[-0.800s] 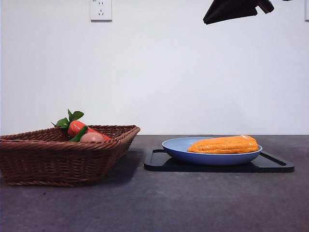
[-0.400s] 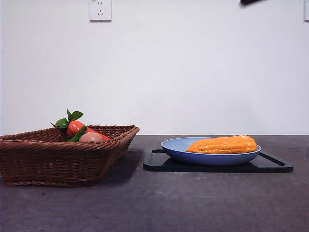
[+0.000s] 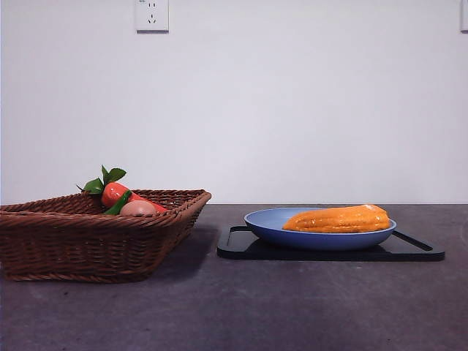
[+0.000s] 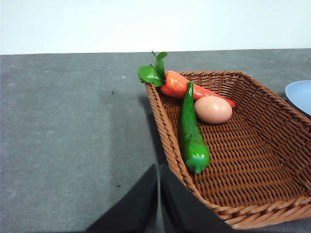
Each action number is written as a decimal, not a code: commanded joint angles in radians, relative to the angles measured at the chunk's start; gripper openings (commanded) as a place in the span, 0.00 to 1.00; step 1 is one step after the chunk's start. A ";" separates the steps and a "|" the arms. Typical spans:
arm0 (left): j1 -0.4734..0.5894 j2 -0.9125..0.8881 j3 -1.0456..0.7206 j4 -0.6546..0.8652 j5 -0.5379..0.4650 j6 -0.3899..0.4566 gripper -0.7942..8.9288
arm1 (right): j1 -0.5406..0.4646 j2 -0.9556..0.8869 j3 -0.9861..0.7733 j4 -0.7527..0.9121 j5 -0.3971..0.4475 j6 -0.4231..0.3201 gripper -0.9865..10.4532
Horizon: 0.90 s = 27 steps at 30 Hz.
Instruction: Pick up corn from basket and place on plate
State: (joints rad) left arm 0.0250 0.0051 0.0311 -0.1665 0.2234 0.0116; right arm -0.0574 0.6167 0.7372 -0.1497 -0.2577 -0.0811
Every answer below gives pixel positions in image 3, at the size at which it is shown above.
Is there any orange carrot with green leaves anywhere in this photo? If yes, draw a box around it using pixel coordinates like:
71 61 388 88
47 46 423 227
76 165 167 213

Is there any white wall socket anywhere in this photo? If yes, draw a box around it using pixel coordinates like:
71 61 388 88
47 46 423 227
136 0 170 34

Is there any blue round plate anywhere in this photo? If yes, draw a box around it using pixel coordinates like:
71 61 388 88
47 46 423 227
244 207 398 252

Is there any yellow-orange corn cob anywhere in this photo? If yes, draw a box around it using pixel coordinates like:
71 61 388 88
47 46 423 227
282 203 390 234

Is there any black rectangular tray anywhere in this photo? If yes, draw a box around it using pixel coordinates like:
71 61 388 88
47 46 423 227
216 224 446 263

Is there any green vegetable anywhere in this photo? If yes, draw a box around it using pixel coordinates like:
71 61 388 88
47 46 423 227
102 189 132 216

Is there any brown wicker basket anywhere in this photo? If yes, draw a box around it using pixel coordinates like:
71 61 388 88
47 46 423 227
0 189 213 284

